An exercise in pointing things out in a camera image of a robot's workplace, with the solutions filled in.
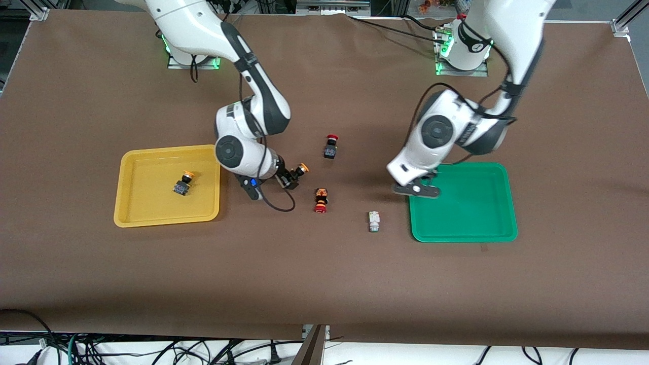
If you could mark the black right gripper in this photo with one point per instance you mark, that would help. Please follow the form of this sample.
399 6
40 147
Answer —
282 175

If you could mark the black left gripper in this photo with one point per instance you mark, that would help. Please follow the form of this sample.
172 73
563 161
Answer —
429 175

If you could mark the yellow push button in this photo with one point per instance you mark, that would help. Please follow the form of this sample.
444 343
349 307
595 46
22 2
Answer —
303 168
181 187

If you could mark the green push button white body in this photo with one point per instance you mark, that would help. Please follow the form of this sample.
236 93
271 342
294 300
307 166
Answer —
374 220

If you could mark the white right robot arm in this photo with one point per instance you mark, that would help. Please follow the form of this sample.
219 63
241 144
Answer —
238 152

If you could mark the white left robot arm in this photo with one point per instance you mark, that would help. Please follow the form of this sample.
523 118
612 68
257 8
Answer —
436 132

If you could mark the red button orange body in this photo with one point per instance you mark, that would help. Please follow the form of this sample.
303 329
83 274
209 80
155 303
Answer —
321 198

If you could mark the red button black body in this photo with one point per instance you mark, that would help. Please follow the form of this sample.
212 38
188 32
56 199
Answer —
330 150

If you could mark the green plastic tray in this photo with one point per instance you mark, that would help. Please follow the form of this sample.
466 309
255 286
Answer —
471 213

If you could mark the brown table cover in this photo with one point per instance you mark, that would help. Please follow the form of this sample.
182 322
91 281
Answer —
324 284

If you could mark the yellow plastic tray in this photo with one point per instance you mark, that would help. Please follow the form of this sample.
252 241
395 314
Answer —
152 203

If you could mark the grey network device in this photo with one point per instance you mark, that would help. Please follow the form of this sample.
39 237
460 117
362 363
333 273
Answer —
332 6

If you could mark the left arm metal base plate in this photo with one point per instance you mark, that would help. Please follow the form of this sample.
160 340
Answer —
481 73

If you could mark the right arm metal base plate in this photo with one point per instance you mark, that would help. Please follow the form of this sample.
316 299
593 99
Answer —
175 65

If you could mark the aluminium frame post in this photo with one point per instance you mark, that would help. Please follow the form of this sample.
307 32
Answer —
312 347

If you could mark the aluminium frame corner profile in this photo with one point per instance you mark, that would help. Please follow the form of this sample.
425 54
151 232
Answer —
626 20
39 13

